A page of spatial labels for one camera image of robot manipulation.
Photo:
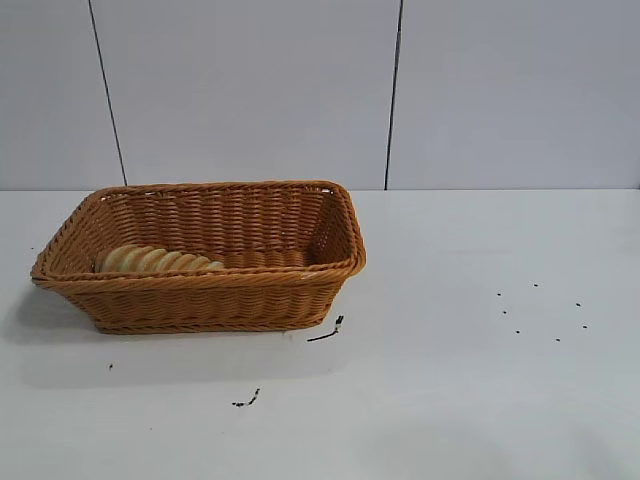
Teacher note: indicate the long striped bread loaf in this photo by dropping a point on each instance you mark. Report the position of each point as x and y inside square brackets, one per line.
[150, 260]

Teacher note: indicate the brown woven wicker basket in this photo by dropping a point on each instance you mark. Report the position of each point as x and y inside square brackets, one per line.
[200, 300]

